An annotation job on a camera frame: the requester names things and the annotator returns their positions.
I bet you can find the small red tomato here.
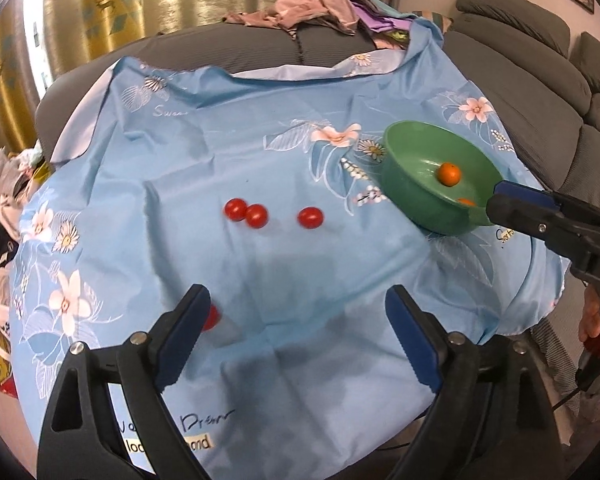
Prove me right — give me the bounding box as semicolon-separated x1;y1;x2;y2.
245;204;269;229
297;207;324;230
224;197;248;221

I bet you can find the pink garment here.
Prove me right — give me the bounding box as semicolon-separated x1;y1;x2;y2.
223;0;356;36

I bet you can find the purple garment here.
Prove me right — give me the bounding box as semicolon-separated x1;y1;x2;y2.
350;0;412;51

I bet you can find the person's right hand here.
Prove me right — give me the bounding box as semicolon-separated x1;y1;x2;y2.
579;285;600;346

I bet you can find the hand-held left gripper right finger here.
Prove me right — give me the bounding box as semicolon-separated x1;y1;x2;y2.
385;284;566;480

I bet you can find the black cable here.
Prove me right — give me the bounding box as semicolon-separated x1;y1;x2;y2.
550;355;600;411

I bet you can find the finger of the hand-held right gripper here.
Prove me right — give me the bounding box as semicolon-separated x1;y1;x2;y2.
486;195;587;257
494;181;600;232

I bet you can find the pile of light clothes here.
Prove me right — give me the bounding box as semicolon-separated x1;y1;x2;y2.
0;142;51;211

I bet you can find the grey sofa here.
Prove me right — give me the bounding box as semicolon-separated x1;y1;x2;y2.
35;0;600;406

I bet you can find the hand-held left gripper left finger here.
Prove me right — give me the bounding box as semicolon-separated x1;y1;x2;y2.
37;284;212;480

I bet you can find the round orange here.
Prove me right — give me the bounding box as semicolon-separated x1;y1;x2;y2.
436;161;462;187

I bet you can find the green plastic bowl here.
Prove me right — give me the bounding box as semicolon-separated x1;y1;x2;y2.
381;120;506;236

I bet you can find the blue floral cloth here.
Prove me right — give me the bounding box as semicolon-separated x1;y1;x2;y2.
9;22;573;480

